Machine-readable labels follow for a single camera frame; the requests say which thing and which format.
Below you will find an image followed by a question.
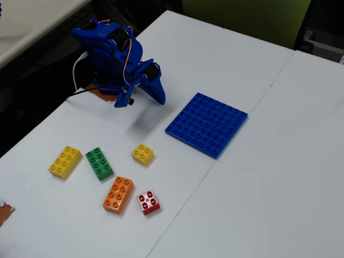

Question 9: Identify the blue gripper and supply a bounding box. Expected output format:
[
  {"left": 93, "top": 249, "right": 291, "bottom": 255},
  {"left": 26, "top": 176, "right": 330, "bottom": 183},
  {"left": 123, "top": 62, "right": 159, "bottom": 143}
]
[{"left": 128, "top": 59, "right": 167, "bottom": 105}]

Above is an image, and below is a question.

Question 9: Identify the yellow 2x2 toy block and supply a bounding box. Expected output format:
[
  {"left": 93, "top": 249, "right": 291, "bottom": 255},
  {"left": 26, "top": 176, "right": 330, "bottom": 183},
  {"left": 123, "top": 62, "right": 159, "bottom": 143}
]
[{"left": 131, "top": 144, "right": 155, "bottom": 167}]

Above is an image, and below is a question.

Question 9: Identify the green 2x4 toy block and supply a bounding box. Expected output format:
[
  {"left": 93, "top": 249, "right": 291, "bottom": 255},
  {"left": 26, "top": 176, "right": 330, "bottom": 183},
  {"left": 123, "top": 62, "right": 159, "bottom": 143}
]
[{"left": 85, "top": 147, "right": 114, "bottom": 182}]

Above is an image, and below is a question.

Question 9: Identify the orange 2x4 toy block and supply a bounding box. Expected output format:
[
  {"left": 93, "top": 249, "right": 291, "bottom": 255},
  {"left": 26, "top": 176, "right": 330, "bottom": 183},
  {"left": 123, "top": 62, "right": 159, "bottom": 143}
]
[{"left": 102, "top": 176, "right": 134, "bottom": 215}]

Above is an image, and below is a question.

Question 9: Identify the red 2x2 toy block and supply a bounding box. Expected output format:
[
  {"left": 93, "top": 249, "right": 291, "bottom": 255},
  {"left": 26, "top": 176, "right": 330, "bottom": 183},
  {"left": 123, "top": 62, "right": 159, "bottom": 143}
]
[{"left": 136, "top": 189, "right": 161, "bottom": 216}]

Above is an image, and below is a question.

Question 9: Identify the yellow 2x4 toy block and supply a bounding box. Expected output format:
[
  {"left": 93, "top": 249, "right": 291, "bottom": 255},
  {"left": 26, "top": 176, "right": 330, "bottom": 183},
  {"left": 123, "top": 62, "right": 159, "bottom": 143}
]
[{"left": 48, "top": 145, "right": 83, "bottom": 180}]

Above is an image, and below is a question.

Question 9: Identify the blue 8x8 studded baseplate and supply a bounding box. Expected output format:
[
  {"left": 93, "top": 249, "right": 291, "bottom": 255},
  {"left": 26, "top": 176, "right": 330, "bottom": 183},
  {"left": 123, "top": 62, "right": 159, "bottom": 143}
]
[{"left": 164, "top": 92, "right": 249, "bottom": 160}]

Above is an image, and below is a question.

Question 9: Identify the green chair back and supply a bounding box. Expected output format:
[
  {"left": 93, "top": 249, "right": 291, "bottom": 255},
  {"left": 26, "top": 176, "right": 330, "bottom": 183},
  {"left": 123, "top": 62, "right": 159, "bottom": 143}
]
[{"left": 182, "top": 0, "right": 312, "bottom": 51}]

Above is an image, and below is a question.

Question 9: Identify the white foam board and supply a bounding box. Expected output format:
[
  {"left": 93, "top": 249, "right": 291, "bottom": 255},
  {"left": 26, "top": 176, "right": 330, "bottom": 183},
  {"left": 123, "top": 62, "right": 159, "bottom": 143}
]
[
  {"left": 147, "top": 49, "right": 344, "bottom": 258},
  {"left": 0, "top": 10, "right": 296, "bottom": 258}
]

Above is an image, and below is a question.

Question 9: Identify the white desk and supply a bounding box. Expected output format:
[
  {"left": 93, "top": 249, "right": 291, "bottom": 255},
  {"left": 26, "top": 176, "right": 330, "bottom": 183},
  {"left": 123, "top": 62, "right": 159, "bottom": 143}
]
[{"left": 0, "top": 0, "right": 94, "bottom": 69}]

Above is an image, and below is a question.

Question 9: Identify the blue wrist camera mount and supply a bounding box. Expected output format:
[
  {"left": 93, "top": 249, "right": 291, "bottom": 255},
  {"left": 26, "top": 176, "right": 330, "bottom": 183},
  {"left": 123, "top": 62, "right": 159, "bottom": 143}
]
[{"left": 113, "top": 84, "right": 135, "bottom": 109}]

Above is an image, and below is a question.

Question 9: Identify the red white servo wire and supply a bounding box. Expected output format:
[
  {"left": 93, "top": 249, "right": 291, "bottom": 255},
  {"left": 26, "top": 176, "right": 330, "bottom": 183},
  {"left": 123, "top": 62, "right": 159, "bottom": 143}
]
[{"left": 121, "top": 37, "right": 133, "bottom": 84}]

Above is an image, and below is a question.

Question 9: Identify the black cable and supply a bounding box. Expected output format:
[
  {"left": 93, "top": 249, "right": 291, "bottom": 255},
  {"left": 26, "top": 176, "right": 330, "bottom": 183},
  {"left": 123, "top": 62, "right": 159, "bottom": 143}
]
[{"left": 66, "top": 85, "right": 121, "bottom": 101}]

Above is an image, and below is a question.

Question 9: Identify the white cable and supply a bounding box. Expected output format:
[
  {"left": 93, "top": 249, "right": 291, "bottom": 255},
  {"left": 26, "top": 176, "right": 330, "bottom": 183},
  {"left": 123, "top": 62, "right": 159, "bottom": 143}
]
[{"left": 71, "top": 52, "right": 90, "bottom": 94}]

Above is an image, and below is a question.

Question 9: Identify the grey metal bracket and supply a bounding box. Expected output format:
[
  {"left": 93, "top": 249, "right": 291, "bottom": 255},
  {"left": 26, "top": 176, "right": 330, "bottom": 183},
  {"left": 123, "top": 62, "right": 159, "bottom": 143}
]
[{"left": 303, "top": 26, "right": 344, "bottom": 65}]

